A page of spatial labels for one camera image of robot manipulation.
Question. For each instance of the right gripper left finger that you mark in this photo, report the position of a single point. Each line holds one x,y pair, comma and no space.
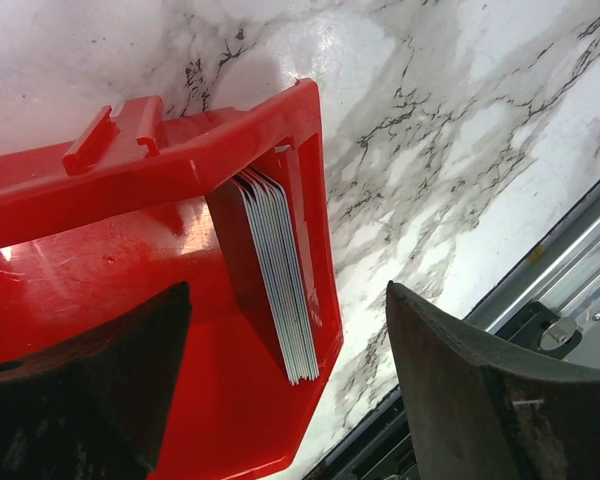
96,405

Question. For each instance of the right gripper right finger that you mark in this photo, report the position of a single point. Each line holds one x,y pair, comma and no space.
479,407

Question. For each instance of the stack of credit cards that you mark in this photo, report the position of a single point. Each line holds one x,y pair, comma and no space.
252,221

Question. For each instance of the red plastic bin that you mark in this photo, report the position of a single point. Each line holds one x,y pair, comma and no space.
91,228

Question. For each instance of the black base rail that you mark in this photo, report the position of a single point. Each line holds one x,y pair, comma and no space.
379,447

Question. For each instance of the aluminium frame rail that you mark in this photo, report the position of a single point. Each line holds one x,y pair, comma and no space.
550,302

